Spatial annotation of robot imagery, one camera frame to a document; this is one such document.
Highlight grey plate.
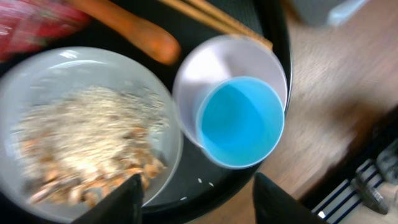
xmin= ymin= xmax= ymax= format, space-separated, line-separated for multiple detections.
xmin=1 ymin=47 xmax=183 ymax=223

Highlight orange carrot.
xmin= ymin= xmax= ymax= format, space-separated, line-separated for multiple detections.
xmin=68 ymin=0 xmax=181 ymax=65

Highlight blue plastic cup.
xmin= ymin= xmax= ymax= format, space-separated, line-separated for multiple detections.
xmin=195 ymin=77 xmax=285 ymax=169

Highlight white small bowl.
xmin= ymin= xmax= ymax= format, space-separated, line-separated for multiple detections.
xmin=172 ymin=35 xmax=288 ymax=147

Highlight round black tray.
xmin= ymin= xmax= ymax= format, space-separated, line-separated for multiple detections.
xmin=0 ymin=0 xmax=293 ymax=224

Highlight grey dishwasher rack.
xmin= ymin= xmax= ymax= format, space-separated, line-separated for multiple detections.
xmin=289 ymin=0 xmax=369 ymax=27

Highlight red snack wrapper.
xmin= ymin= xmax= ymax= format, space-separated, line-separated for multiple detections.
xmin=1 ymin=0 xmax=90 ymax=62

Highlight rice and nut scraps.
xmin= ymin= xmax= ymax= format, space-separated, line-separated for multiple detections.
xmin=16 ymin=87 xmax=169 ymax=207

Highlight wooden chopstick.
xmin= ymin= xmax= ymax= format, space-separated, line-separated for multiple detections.
xmin=187 ymin=0 xmax=273 ymax=50
xmin=159 ymin=0 xmax=244 ymax=35

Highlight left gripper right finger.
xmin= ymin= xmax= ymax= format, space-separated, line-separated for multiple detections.
xmin=252 ymin=172 xmax=328 ymax=224

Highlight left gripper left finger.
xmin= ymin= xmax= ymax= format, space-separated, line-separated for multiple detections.
xmin=71 ymin=174 xmax=144 ymax=224

